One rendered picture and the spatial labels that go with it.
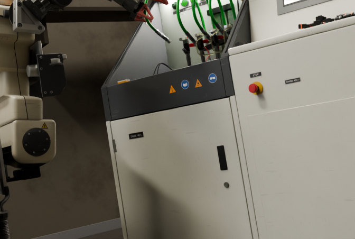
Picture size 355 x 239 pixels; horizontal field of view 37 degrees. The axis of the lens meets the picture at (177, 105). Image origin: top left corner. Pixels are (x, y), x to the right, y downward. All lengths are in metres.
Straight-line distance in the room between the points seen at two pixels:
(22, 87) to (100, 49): 2.67
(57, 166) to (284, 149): 2.66
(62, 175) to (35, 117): 2.43
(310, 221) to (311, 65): 0.58
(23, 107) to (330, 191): 1.15
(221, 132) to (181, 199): 0.36
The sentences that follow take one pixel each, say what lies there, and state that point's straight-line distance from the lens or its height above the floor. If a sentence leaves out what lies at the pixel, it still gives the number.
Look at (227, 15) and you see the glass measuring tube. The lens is 2.79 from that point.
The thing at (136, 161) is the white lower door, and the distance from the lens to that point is 2.45.
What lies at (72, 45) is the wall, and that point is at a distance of 4.61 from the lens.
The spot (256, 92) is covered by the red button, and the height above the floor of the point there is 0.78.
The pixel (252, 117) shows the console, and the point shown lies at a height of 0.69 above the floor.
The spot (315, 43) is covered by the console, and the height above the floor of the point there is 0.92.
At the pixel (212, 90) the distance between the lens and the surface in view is 2.20.
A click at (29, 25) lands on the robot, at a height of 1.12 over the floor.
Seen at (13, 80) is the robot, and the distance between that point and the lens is 2.07.
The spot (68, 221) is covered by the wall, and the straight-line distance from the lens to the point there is 4.46.
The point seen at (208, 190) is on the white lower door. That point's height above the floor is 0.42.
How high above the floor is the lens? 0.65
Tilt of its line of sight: 4 degrees up
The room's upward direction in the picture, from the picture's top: 9 degrees counter-clockwise
